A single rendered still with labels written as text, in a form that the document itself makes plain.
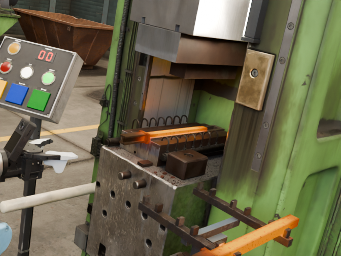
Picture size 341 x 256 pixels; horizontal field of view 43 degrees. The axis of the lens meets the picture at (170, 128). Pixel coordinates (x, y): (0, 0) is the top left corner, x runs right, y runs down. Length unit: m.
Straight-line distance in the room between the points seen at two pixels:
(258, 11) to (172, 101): 0.64
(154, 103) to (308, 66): 0.69
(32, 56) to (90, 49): 6.28
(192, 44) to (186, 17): 0.10
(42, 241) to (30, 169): 1.53
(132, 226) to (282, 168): 0.55
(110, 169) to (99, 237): 0.28
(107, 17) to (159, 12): 8.88
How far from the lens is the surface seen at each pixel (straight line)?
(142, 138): 1.48
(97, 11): 10.58
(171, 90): 1.80
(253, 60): 1.36
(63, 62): 1.76
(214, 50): 1.53
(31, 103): 1.74
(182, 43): 1.40
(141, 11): 1.52
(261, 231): 1.07
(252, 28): 1.35
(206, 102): 1.92
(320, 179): 1.71
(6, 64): 1.87
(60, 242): 2.73
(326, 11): 1.29
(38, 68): 1.80
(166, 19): 1.43
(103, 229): 1.67
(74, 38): 7.74
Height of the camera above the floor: 1.44
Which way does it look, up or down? 16 degrees down
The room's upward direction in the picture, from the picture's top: 11 degrees clockwise
